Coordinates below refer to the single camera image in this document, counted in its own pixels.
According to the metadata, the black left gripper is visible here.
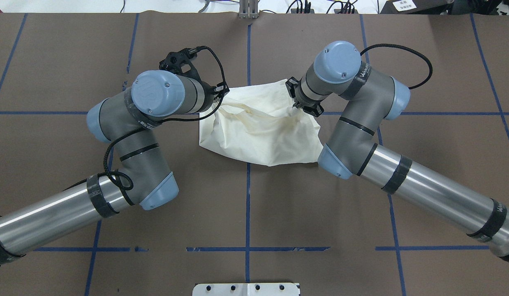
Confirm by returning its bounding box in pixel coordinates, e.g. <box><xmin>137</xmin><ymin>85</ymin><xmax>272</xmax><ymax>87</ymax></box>
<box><xmin>159</xmin><ymin>48</ymin><xmax>230</xmax><ymax>99</ymax></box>

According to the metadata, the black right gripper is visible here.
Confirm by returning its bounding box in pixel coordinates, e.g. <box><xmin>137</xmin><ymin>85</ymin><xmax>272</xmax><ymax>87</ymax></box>
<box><xmin>286</xmin><ymin>76</ymin><xmax>325</xmax><ymax>117</ymax></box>

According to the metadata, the cream white long-sleeve shirt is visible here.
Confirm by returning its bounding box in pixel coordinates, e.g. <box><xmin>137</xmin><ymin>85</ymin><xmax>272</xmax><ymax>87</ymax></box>
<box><xmin>199</xmin><ymin>79</ymin><xmax>323</xmax><ymax>167</ymax></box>

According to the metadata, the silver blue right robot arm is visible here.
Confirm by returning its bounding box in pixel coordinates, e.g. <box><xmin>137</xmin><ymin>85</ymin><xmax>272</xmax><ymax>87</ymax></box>
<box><xmin>286</xmin><ymin>41</ymin><xmax>509</xmax><ymax>263</ymax></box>

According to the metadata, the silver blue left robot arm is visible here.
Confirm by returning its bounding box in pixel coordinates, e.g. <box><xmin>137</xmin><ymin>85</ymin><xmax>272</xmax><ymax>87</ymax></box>
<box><xmin>0</xmin><ymin>46</ymin><xmax>229</xmax><ymax>266</ymax></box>

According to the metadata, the grey aluminium frame post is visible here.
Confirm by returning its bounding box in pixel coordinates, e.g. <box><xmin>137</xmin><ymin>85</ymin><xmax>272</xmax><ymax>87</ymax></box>
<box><xmin>238</xmin><ymin>0</ymin><xmax>259</xmax><ymax>19</ymax></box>

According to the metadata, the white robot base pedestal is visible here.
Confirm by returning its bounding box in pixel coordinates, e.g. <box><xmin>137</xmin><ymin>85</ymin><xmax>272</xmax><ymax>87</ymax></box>
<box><xmin>192</xmin><ymin>282</ymin><xmax>301</xmax><ymax>296</ymax></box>

